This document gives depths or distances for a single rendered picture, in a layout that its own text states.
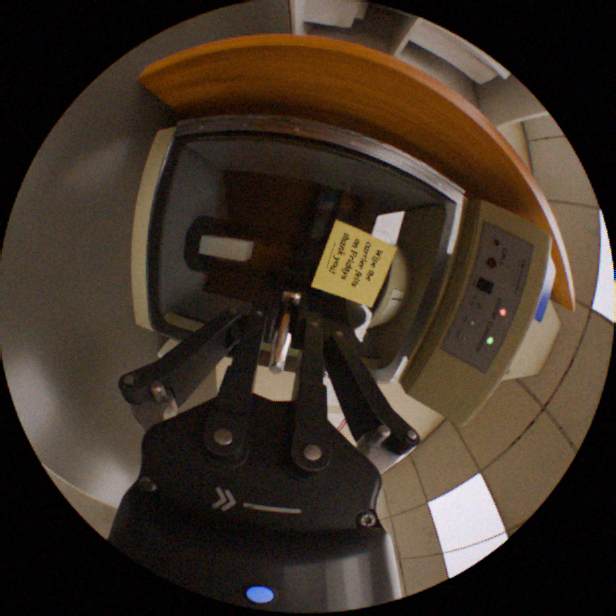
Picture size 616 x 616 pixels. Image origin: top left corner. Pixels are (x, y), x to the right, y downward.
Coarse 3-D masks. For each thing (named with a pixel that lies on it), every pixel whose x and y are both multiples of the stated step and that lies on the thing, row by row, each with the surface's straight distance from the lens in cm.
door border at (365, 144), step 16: (176, 128) 31; (192, 128) 29; (208, 128) 27; (224, 128) 26; (240, 128) 25; (256, 128) 24; (272, 128) 24; (288, 128) 24; (304, 128) 24; (320, 128) 24; (336, 128) 24; (352, 144) 23; (368, 144) 24; (384, 160) 24; (400, 160) 25; (416, 160) 26; (416, 176) 25; (432, 176) 27; (448, 192) 28
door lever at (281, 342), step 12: (288, 288) 16; (288, 300) 16; (288, 312) 16; (276, 324) 17; (288, 324) 17; (276, 336) 17; (288, 336) 17; (276, 348) 18; (288, 348) 24; (276, 360) 19; (276, 372) 20
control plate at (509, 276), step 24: (480, 240) 29; (504, 240) 30; (480, 264) 29; (504, 264) 30; (528, 264) 31; (504, 288) 29; (480, 312) 29; (456, 336) 29; (480, 336) 29; (504, 336) 30; (480, 360) 30
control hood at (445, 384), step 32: (480, 224) 30; (512, 224) 31; (544, 256) 33; (448, 288) 30; (448, 320) 28; (512, 352) 32; (416, 384) 32; (448, 384) 32; (480, 384) 32; (448, 416) 35
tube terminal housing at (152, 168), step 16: (160, 144) 33; (160, 160) 32; (144, 176) 33; (144, 192) 32; (144, 208) 31; (464, 208) 32; (144, 224) 31; (464, 224) 32; (144, 240) 31; (144, 256) 31; (144, 272) 32; (448, 272) 29; (144, 288) 32; (144, 304) 34; (144, 320) 35; (432, 320) 30; (416, 352) 32
